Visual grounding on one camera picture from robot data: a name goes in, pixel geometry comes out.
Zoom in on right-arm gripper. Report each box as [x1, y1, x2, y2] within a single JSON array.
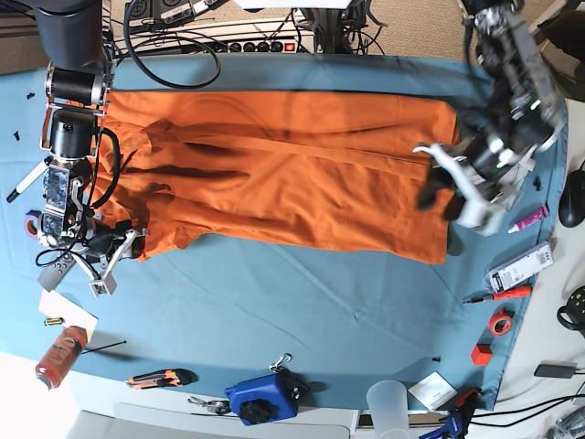
[[69, 228, 148, 297]]

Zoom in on left-arm silver gripper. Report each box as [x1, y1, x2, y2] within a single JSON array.
[[413, 142, 519, 236]]

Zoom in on orange t-shirt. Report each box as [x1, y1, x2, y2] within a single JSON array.
[[101, 91, 459, 264]]

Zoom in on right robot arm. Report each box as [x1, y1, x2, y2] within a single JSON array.
[[33, 1, 146, 296]]

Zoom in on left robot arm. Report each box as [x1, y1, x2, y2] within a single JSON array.
[[414, 1, 566, 236]]

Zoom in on grey remote control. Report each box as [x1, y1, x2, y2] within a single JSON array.
[[37, 257, 76, 292]]

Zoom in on purple tape roll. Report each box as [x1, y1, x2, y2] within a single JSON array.
[[24, 210, 41, 239]]

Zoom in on white paper card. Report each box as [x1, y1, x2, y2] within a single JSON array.
[[38, 289, 99, 342]]

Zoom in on black white marker pen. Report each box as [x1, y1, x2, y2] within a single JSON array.
[[6, 156, 52, 203]]

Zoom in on purple glue tube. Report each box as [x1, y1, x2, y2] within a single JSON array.
[[507, 204, 549, 234]]

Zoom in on black zip tie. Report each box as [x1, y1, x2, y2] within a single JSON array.
[[81, 340, 127, 355]]

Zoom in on packaged item with barcode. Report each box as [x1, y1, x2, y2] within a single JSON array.
[[484, 241, 554, 294]]

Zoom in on red spray can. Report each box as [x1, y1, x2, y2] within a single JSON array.
[[35, 326, 88, 391]]

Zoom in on red screwdriver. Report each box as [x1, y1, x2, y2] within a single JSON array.
[[463, 284, 532, 305]]

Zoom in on black computer mouse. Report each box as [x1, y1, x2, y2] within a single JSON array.
[[558, 169, 585, 228]]

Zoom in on red tape roll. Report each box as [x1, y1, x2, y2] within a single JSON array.
[[488, 308, 514, 337]]

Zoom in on orange black utility knife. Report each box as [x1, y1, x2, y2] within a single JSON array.
[[125, 369, 197, 390]]

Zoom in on teal table cloth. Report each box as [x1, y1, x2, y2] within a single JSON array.
[[1, 54, 553, 409]]

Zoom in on red cube block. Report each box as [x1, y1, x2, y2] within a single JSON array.
[[471, 344, 493, 367]]

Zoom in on white small card box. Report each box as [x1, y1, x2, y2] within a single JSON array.
[[409, 371, 457, 411]]

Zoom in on metal keyring clip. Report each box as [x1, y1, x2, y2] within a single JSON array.
[[187, 396, 231, 416]]

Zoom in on black power adapter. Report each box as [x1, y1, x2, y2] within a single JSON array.
[[534, 363, 577, 379]]

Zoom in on white power strip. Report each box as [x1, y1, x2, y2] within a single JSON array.
[[130, 16, 316, 55]]

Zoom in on silver carabiner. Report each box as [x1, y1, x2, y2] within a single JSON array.
[[269, 353, 293, 373]]

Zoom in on translucent plastic cup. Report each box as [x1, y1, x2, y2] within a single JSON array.
[[366, 380, 410, 439]]

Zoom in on blue black box device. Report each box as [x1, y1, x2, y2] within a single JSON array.
[[224, 369, 311, 426]]

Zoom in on blue clamp tool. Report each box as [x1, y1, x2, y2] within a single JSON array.
[[420, 388, 481, 439]]

